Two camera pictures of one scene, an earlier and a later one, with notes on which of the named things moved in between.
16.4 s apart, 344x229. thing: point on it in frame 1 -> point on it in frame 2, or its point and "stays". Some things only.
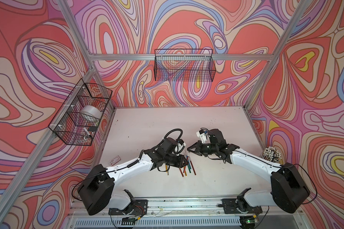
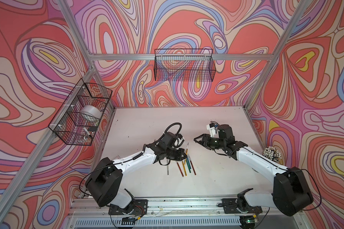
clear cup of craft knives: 271,153 stays
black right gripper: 198,146 -> 204,137
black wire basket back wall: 184,65 stays
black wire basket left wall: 79,117 stays
